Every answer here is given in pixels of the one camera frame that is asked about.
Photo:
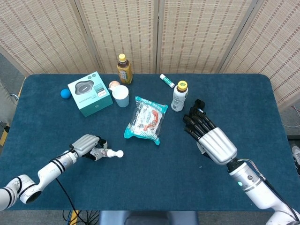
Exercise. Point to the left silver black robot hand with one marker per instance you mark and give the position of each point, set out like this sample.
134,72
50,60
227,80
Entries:
85,144

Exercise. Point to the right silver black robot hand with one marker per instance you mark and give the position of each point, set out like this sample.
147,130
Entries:
219,145

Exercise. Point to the white toothpaste tube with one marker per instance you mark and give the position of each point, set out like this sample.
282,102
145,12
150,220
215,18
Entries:
112,153

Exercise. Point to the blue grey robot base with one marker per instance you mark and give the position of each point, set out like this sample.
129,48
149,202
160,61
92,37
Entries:
150,218

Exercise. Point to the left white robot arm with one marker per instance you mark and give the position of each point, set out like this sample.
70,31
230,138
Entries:
49,172

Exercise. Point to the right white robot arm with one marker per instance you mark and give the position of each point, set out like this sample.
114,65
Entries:
253,187

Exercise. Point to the teal white product box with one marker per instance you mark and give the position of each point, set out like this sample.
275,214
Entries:
90,93

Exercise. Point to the white bottle yellow cap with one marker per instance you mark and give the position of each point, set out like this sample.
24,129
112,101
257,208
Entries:
179,97

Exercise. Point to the small blue ball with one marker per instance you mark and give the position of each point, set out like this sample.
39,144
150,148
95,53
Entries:
65,93

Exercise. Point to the light blue plastic cup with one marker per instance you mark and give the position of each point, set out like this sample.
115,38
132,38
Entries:
121,96

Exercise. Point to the clear teal snack bag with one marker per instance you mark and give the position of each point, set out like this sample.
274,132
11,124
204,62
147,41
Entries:
146,118

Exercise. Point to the small peach round object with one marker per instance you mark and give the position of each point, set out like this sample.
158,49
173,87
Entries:
114,84

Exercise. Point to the blue table mat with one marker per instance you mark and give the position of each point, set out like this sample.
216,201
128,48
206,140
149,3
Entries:
152,182

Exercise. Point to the grey sneaker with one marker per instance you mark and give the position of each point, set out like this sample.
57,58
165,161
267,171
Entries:
296,159

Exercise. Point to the tea bottle yellow label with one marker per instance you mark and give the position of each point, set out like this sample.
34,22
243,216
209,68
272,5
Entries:
124,72

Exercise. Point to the white green glue stick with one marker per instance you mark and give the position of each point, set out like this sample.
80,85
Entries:
167,80

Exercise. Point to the grey chair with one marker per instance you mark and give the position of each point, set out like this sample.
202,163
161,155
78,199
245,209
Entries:
5,105

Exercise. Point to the woven folding screen panel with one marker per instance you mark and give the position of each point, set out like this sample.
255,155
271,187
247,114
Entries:
199,35
42,35
274,47
119,30

